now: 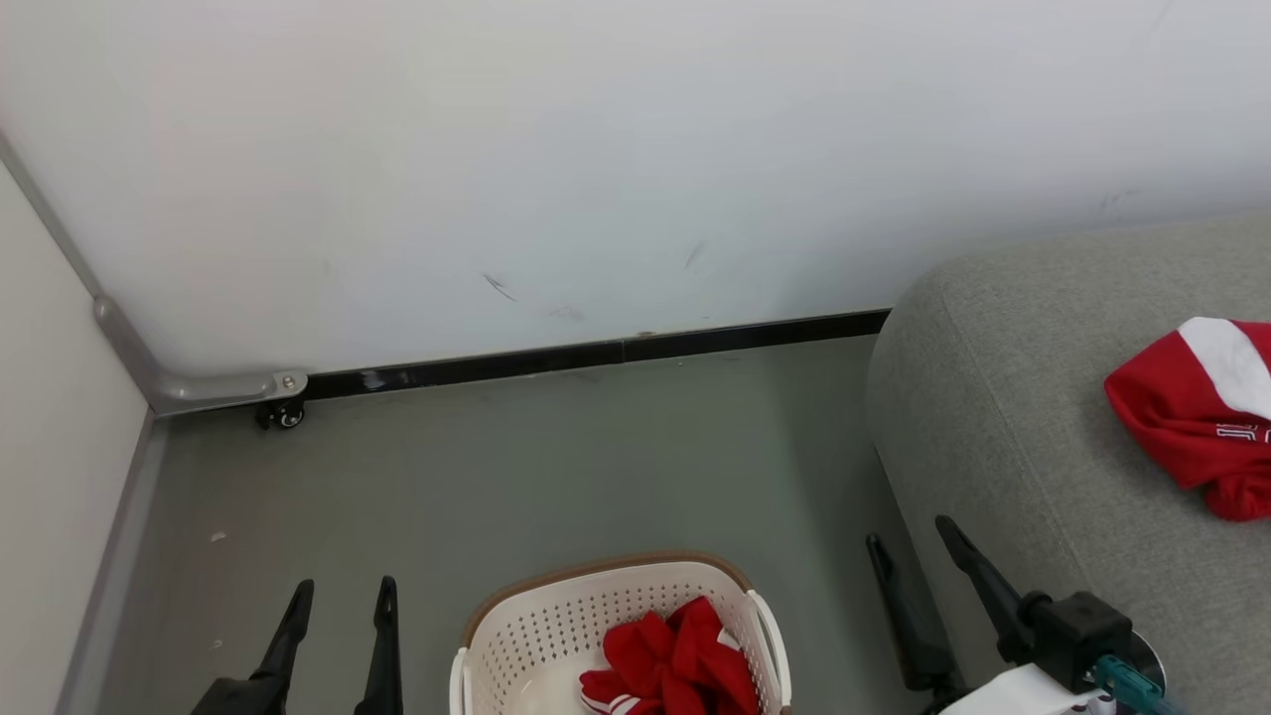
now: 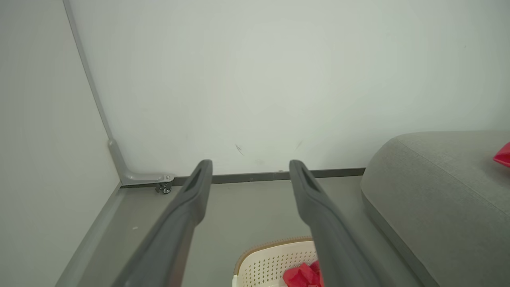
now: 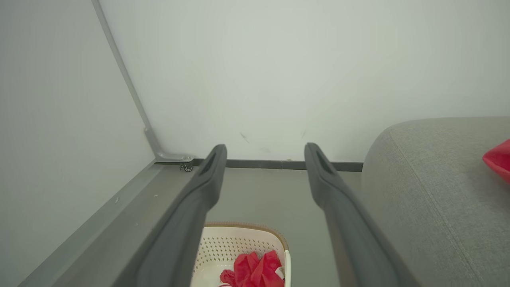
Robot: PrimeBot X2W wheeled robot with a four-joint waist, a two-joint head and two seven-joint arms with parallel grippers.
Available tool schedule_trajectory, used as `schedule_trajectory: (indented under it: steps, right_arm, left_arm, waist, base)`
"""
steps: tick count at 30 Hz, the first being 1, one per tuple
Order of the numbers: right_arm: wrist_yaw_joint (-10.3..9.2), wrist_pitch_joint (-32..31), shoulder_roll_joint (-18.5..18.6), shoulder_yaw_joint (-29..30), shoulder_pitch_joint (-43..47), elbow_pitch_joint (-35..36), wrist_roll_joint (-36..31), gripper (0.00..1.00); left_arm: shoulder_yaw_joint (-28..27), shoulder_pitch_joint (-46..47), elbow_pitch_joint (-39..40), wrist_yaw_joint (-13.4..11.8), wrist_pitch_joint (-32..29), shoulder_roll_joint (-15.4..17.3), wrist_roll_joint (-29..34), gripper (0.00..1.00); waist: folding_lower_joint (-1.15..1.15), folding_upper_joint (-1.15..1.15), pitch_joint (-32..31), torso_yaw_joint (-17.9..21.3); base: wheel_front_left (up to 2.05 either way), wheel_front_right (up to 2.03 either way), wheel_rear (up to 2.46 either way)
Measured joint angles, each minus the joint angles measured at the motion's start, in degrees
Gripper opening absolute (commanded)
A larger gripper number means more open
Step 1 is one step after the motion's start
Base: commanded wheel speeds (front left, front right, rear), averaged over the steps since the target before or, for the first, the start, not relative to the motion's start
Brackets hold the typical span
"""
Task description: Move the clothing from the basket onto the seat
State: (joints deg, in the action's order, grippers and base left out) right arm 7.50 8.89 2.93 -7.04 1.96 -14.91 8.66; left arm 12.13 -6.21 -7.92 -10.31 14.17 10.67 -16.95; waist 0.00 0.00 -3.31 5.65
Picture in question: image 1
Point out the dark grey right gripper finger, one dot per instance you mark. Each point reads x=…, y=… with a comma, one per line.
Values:
x=988, y=576
x=918, y=626

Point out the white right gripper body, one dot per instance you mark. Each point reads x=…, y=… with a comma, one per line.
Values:
x=1023, y=695

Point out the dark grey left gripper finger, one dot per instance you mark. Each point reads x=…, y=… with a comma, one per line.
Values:
x=288, y=636
x=385, y=655

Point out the red garment thin white stripes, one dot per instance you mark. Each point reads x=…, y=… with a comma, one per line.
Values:
x=685, y=660

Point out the red jersey wide white band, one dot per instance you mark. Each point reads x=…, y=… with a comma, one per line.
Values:
x=1182, y=427

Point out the grey fabric sofa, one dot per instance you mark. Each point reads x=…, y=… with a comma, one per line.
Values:
x=1013, y=397

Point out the white perforated laundry basket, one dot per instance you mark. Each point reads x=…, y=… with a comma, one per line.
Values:
x=556, y=626

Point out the grey skirting strip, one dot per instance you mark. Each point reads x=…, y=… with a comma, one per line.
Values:
x=114, y=566

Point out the small black caster wheel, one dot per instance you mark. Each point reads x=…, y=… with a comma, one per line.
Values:
x=283, y=415

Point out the black baseboard strip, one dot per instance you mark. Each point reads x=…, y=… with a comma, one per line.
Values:
x=596, y=356

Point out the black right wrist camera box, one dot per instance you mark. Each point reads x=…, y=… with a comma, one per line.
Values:
x=1077, y=636

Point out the grey metal curved bracket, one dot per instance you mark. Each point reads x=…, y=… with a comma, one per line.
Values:
x=209, y=388

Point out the grey metal corner rail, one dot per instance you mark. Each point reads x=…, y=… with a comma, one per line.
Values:
x=50, y=223

